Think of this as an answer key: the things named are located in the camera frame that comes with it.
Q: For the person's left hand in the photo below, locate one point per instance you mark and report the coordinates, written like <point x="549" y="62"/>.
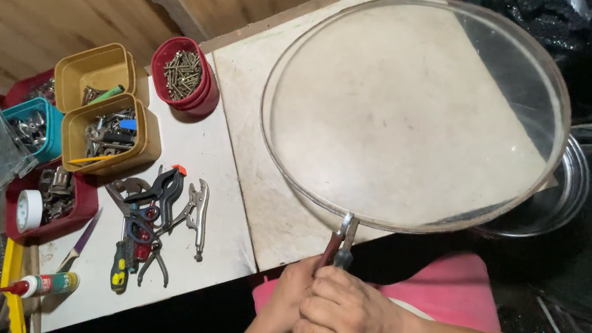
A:
<point x="283" y="301"/>

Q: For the person's right hand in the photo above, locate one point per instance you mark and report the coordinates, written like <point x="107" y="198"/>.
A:
<point x="357" y="324"/>

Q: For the person's left fingers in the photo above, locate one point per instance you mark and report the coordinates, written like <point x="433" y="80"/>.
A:
<point x="309" y="268"/>

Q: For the silver locking pliers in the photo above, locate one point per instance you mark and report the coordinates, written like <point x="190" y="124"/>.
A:
<point x="200" y="206"/>

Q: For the beige square board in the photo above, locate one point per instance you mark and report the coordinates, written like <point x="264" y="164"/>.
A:
<point x="254" y="146"/>

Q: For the pink cloth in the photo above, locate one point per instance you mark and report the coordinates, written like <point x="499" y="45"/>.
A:
<point x="447" y="289"/>

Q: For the black spring clamp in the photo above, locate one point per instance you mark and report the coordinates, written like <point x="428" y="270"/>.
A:
<point x="164" y="183"/>

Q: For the large clear round plastic dish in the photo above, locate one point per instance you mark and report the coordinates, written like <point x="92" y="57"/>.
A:
<point x="415" y="113"/>

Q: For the yellow black screwdriver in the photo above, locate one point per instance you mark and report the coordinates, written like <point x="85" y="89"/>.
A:
<point x="119" y="271"/>

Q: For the red round cup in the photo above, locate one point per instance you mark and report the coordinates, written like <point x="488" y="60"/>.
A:
<point x="207" y="101"/>

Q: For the yellow tub full of hardware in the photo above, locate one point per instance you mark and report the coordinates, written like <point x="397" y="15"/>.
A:
<point x="149" y="144"/>

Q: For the heap of brass screws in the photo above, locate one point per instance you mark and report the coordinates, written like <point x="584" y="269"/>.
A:
<point x="182" y="75"/>

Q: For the large red tub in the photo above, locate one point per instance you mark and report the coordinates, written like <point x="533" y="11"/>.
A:
<point x="83" y="206"/>

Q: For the yellow pencil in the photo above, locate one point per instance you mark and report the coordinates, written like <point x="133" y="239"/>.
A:
<point x="90" y="158"/>

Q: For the red white glue tube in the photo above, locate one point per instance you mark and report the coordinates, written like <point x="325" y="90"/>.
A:
<point x="48" y="284"/>

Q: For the heap of metal hinges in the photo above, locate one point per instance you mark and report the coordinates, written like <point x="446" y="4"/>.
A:
<point x="57" y="190"/>

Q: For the green marker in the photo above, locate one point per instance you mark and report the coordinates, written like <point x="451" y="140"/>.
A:
<point x="107" y="95"/>

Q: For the small clear round dish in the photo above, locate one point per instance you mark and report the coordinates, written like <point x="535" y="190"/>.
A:
<point x="569" y="198"/>

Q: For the white tape roll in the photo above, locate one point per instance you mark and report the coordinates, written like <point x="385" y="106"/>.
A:
<point x="28" y="211"/>

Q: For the teal square tub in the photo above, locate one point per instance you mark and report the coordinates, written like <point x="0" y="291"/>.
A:
<point x="52" y="135"/>

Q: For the yellow metal bar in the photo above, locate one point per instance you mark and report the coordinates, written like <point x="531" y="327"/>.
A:
<point x="14" y="270"/>

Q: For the empty yellow square tub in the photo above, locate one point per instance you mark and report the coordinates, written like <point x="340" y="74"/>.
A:
<point x="73" y="82"/>

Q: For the small red tub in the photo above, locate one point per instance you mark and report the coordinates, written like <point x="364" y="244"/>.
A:
<point x="21" y="88"/>

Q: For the black plastic sheet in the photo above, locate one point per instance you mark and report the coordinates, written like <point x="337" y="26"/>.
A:
<point x="559" y="29"/>

